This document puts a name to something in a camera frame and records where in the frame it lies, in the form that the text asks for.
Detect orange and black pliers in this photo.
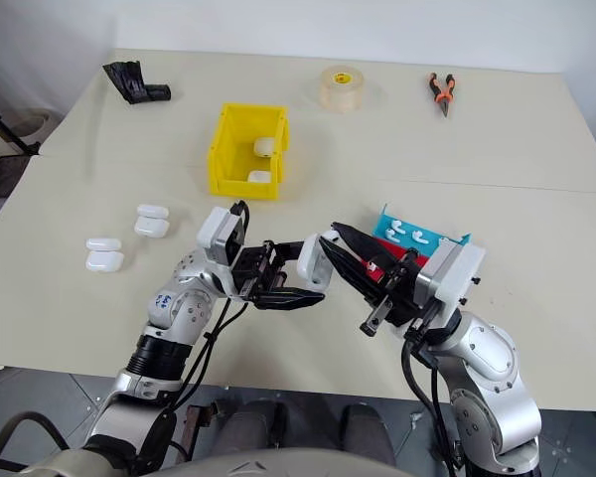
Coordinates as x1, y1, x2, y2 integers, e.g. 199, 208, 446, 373
426, 72, 456, 119

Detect crumpled black plastic bag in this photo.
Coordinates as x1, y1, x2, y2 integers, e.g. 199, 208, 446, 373
102, 60, 173, 106

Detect teal plastic tray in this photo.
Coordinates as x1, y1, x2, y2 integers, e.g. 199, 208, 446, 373
371, 201, 473, 257

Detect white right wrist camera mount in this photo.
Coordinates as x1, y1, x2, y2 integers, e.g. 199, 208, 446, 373
420, 239, 488, 313

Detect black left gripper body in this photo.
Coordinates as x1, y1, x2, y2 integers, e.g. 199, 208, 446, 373
231, 240, 289, 302

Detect clear tape roll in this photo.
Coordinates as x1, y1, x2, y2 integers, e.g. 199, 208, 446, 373
319, 64, 367, 113

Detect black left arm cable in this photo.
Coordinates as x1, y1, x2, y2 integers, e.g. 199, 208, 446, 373
143, 296, 252, 468

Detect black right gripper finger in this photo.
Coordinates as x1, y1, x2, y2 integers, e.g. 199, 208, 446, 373
319, 237, 389, 306
330, 221, 397, 273

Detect red plastic tray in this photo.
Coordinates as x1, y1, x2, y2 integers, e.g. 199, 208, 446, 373
374, 238, 431, 272

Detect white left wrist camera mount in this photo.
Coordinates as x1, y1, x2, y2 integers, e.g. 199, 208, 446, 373
197, 206, 247, 265

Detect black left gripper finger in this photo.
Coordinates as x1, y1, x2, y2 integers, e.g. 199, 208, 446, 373
271, 240, 309, 261
250, 287, 327, 312

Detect brown metal bracket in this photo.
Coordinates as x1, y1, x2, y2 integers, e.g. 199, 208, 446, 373
184, 400, 221, 448

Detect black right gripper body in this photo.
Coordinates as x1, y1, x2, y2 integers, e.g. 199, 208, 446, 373
359, 249, 429, 338

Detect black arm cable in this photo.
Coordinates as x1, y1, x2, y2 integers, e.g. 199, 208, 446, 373
400, 317, 461, 477
143, 296, 252, 468

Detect black metal stand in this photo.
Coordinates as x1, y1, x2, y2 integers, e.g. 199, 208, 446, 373
0, 96, 42, 155

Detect white round bucket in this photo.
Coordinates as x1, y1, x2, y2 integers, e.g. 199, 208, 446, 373
15, 109, 56, 143

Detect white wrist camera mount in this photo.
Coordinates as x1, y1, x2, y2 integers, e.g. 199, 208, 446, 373
197, 206, 247, 265
420, 239, 488, 313

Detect grey robot torso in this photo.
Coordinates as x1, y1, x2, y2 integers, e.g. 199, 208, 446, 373
14, 445, 396, 477

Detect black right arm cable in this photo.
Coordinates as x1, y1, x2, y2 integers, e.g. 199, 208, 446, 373
400, 317, 461, 477

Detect yellow plastic bin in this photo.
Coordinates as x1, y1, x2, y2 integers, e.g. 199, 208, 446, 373
207, 101, 292, 202

